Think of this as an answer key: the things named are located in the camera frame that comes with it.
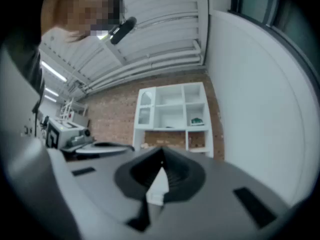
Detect dark framed window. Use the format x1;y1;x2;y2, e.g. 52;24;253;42
228;0;320;85

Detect person's dark jacket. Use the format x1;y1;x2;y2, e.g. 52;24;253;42
2;31;46;95

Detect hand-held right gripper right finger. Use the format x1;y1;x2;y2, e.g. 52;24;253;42
146;146;300;240

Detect long fluorescent ceiling light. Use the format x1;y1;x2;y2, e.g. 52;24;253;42
40;60;68;83

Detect white metal frame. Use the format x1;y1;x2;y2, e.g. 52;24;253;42
59;97;76;122

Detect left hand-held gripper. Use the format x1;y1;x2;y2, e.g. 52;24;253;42
45;120;136;158

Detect white shelf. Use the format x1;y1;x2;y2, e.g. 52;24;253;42
131;81;215;159

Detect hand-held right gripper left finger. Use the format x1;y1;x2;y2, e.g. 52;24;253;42
47;146;166;240

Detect person's head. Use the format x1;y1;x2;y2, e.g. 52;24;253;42
41;0;126;44

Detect white ceiling pipes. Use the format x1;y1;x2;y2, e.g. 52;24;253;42
83;40;205;95

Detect black head-mounted camera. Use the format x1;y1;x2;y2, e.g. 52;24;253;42
108;16;138;46

